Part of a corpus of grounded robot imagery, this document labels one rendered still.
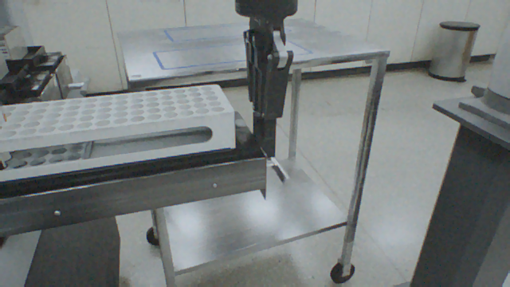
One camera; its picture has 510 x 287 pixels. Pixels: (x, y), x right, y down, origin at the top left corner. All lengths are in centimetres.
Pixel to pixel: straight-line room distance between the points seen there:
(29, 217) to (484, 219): 91
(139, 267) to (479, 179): 113
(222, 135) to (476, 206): 71
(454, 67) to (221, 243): 285
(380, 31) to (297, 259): 243
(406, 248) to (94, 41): 231
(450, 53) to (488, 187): 262
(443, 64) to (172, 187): 324
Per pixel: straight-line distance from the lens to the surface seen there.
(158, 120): 41
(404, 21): 354
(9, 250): 52
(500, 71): 92
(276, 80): 42
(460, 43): 349
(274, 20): 42
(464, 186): 101
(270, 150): 51
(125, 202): 45
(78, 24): 279
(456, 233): 107
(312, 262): 142
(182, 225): 115
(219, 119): 42
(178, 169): 43
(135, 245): 154
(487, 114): 94
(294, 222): 115
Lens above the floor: 104
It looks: 29 degrees down
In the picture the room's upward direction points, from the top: straight up
